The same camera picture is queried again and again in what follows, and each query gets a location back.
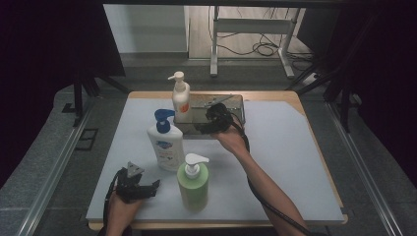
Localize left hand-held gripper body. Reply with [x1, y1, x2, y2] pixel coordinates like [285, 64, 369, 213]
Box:
[114, 160, 155, 204]

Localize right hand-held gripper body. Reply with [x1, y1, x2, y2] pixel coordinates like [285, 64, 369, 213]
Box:
[196, 102, 236, 136]

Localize white bottle with blue pump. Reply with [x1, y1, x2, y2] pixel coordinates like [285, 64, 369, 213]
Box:
[146, 108, 186, 172]

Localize green bottle with white pump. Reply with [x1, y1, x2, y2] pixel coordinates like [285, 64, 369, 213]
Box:
[176, 152, 210, 213]

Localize cream pump bottle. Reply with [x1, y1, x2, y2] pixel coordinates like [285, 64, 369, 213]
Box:
[167, 71, 192, 124]

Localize person's left hand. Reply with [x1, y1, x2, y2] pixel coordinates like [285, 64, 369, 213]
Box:
[105, 191, 145, 232]

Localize person's right hand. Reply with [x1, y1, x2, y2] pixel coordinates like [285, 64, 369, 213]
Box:
[210, 122, 251, 157]

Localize light blue table mat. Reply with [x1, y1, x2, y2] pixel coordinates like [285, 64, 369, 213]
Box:
[86, 97, 345, 224]

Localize white power strip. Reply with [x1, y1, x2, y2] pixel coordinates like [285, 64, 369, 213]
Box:
[301, 73, 320, 87]

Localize black metal stand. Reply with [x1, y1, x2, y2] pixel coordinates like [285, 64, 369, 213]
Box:
[62, 73, 132, 128]
[284, 63, 362, 134]

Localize white panel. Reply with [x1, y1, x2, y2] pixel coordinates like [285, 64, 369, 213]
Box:
[102, 3, 191, 55]

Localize dark curtain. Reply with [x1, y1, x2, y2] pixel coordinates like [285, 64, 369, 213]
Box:
[337, 0, 417, 190]
[0, 0, 126, 190]

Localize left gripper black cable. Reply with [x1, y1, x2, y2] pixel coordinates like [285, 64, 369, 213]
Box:
[102, 168, 127, 228]

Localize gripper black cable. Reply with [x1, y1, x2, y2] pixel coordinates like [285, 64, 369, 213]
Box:
[229, 112, 314, 236]
[102, 168, 127, 228]

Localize aluminium rail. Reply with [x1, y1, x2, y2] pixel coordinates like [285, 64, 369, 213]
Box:
[326, 101, 405, 236]
[16, 97, 96, 236]

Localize black floor cables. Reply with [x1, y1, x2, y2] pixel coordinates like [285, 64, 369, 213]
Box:
[215, 30, 316, 72]

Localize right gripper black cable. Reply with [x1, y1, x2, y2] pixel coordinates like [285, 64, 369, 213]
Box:
[229, 112, 314, 236]

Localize white desk frame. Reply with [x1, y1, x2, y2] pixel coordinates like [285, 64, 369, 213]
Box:
[209, 5, 303, 80]

